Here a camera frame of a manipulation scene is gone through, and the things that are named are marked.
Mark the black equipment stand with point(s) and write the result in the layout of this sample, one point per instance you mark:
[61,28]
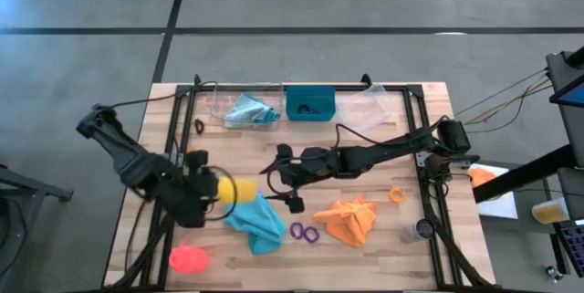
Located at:
[524,170]

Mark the black keyboard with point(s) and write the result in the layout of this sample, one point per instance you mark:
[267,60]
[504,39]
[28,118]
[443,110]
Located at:
[575,247]

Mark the pale blue cloth teal trim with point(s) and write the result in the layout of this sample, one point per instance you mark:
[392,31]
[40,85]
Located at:
[248,110]

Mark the turquoise microfiber cloth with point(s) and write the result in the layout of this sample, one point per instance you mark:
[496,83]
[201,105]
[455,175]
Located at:
[260,224]

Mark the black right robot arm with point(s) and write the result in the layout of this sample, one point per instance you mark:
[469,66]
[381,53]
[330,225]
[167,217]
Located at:
[388,151]

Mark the laptop with blue screen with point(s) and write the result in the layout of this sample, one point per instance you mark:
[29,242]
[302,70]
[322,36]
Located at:
[572,94]

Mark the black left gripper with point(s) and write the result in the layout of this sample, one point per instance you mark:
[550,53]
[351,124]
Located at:
[203,188]

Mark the small orange cloth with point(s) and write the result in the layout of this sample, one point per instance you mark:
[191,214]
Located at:
[481,177]

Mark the yellow plastic bottle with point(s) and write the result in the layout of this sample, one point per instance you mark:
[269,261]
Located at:
[242,191]

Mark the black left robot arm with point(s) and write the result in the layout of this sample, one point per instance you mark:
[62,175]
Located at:
[128,160]

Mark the black aluminium table frame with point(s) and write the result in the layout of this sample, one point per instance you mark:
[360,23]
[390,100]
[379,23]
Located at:
[413,90]

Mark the teal plastic bin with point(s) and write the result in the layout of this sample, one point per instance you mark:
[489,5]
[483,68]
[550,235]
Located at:
[326,97]

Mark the red-orange plastic bottle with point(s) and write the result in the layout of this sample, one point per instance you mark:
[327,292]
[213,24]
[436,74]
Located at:
[187,260]

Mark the small grey cup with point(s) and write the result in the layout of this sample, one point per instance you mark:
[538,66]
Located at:
[417,231]

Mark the white paper sheet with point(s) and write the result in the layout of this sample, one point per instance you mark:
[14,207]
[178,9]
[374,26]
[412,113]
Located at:
[502,201]

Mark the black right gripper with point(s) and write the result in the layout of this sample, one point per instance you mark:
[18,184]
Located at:
[301,170]

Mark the orange microfiber cloth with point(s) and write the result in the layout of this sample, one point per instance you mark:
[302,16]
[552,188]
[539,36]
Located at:
[347,222]

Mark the yellow plastic container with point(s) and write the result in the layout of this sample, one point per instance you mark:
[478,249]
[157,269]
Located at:
[549,212]

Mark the black metal stand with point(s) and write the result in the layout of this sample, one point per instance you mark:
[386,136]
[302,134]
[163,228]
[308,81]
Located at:
[27,183]

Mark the clear plastic bin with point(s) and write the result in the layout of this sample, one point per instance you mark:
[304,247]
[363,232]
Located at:
[365,110]
[216,101]

